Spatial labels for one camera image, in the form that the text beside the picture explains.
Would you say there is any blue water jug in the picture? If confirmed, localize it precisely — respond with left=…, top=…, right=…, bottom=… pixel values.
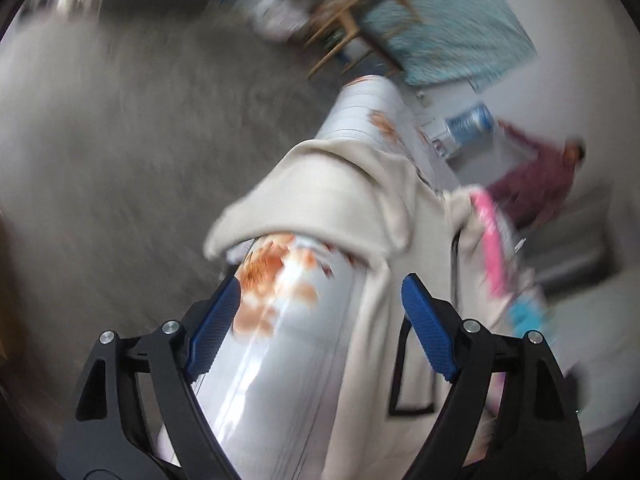
left=445, top=102, right=495, bottom=145

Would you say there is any teal floral hanging cloth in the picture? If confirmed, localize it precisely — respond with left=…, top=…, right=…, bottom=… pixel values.
left=361, top=0, right=537, bottom=92

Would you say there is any person in maroon clothes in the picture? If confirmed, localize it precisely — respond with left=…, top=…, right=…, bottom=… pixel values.
left=486, top=120, right=586, bottom=229

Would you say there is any light blue cloth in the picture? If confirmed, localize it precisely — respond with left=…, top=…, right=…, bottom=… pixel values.
left=508, top=294, right=547, bottom=338

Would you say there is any wooden chair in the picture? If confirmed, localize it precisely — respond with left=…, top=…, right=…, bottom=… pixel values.
left=304, top=0, right=425, bottom=79

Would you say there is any white floral bed sheet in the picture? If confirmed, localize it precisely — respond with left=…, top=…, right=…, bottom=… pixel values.
left=154, top=74, right=452, bottom=480

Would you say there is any pink floral blanket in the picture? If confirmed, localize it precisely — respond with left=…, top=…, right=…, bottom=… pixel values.
left=470, top=186, right=518, bottom=299

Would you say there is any beige zip jacket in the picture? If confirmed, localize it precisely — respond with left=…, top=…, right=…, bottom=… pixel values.
left=203, top=138, right=516, bottom=480

